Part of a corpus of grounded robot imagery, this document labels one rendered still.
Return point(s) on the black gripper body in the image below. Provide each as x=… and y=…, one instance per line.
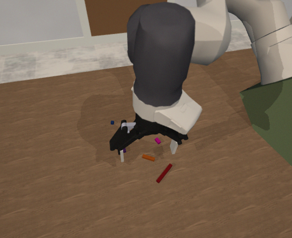
x=142, y=124

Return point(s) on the red rod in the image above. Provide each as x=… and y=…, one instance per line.
x=164, y=173

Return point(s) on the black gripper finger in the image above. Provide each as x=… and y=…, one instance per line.
x=124, y=136
x=175, y=136

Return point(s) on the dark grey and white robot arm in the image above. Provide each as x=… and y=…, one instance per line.
x=170, y=37

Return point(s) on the orange rod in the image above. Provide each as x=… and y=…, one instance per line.
x=148, y=157

